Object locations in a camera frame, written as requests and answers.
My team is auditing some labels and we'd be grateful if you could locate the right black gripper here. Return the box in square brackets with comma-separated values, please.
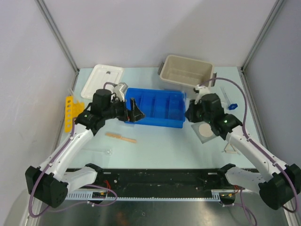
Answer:
[184, 98, 213, 124]

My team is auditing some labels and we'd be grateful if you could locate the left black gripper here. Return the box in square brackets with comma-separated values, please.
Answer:
[103, 96, 145, 123]

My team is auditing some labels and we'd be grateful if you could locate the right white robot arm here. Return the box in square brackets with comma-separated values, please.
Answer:
[185, 93, 301, 210]

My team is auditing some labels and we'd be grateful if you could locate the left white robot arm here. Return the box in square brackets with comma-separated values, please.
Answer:
[25, 89, 145, 208]

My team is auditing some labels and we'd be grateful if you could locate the blue divided plastic tray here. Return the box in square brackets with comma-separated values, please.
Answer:
[126, 88, 185, 128]

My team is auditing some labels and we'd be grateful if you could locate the wooden test tube clamp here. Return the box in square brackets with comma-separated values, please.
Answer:
[105, 133, 137, 144]

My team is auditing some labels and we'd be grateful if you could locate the beige plastic storage bin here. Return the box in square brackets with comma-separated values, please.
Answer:
[158, 55, 214, 96]

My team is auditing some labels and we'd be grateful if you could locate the clay pipe triangle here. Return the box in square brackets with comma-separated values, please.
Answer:
[222, 143, 240, 155]

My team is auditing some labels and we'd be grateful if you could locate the white plastic bin lid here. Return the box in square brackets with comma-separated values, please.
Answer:
[81, 64, 124, 100]

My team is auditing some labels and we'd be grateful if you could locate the yellow test tube rack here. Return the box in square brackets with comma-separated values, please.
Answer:
[64, 96, 85, 133]

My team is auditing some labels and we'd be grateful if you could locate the wire gauze with ceramic centre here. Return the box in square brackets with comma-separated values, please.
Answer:
[191, 122, 216, 144]

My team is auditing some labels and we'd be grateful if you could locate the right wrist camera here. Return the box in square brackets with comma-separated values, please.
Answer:
[193, 85, 211, 95]

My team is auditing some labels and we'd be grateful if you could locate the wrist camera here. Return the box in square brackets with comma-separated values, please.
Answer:
[112, 82, 128, 102]
[193, 85, 211, 95]

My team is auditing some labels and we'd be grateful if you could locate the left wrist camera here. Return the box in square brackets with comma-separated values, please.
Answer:
[112, 82, 128, 102]

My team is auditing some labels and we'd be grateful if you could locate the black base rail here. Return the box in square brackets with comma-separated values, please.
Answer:
[92, 169, 235, 199]

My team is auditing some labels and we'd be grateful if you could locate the white slotted cable duct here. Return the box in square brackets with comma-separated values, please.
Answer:
[67, 189, 238, 202]

